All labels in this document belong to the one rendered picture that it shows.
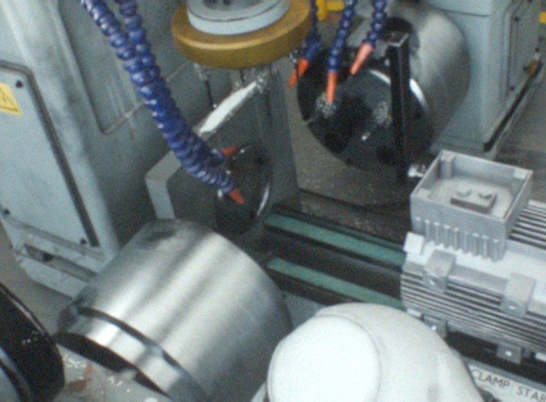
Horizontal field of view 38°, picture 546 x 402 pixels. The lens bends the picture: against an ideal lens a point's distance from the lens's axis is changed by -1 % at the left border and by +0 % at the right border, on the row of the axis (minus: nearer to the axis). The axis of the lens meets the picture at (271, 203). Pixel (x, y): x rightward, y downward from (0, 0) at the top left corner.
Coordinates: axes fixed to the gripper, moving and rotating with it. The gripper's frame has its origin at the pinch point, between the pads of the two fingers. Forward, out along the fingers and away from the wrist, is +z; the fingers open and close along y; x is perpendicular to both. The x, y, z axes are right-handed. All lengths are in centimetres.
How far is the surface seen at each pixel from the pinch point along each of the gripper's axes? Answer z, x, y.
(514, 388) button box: 4.6, -2.7, -2.7
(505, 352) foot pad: 21.1, -6.3, 2.1
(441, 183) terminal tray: 15.9, -24.2, 15.5
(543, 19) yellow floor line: 246, -153, 69
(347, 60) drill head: 25, -41, 39
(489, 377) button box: 4.6, -2.8, 0.0
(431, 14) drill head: 34, -55, 32
